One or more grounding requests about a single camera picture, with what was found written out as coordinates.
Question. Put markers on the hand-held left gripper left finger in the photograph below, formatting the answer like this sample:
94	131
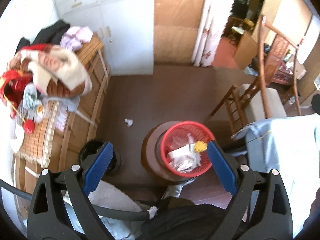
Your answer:
98	165

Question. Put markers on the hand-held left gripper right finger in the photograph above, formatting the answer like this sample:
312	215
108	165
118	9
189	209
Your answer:
222	167

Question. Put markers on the yellow plastic fringe piece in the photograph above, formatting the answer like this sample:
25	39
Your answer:
200	147

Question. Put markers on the crushed printed paper cup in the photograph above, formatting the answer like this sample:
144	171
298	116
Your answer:
186	166

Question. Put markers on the small white paper box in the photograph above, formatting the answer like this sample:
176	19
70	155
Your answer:
178	153

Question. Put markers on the white plastic bag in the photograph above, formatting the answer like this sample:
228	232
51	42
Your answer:
176	141

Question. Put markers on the red plastic basket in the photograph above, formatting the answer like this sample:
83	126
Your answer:
180	127

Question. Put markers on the person's right forearm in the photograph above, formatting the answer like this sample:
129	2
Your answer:
313	210

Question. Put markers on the black mesh bin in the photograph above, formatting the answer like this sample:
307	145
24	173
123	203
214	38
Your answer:
113	161

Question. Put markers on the white fleece cloth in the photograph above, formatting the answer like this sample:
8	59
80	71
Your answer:
110	197

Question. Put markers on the small crumpled floor tissue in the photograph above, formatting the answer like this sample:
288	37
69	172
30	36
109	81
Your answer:
129	122

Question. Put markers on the round brown stool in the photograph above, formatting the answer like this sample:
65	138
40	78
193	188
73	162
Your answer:
152	150

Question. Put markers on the wooden dresser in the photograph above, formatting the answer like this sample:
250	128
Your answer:
82	110

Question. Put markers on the person's dark trousers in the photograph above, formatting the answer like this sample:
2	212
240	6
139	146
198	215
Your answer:
190	220

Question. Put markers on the light blue striped tablecloth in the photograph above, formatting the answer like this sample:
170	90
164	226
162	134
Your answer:
287	155

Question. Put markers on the pale blue cloth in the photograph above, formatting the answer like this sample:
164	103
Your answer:
117	230

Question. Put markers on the beige seat cushion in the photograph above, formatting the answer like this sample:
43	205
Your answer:
265	102

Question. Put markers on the red yarn ball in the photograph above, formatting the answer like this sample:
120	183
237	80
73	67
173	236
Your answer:
29	126

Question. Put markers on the grey patterned cloth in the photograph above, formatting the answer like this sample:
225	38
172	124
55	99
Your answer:
31	100

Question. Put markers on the cream and brown blanket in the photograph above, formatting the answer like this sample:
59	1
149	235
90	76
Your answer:
62	72

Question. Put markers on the dark brown desk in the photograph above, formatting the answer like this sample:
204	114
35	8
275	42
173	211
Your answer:
280	76

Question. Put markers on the red knitted item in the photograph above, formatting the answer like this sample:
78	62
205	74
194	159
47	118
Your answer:
10	87

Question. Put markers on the wooden armchair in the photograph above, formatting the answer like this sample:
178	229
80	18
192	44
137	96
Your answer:
261	55

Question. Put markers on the tan wooden board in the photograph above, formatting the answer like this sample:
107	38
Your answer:
246	50

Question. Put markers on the cardboard box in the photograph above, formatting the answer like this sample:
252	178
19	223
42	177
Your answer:
298	71

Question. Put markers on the pink clothing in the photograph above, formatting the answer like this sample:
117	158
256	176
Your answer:
77	36

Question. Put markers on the white floral curtain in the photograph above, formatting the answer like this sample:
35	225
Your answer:
212	30

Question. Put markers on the black garment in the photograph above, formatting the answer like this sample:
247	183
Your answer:
53	31

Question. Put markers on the plywood wall panel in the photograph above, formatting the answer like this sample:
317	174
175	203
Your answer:
180	12

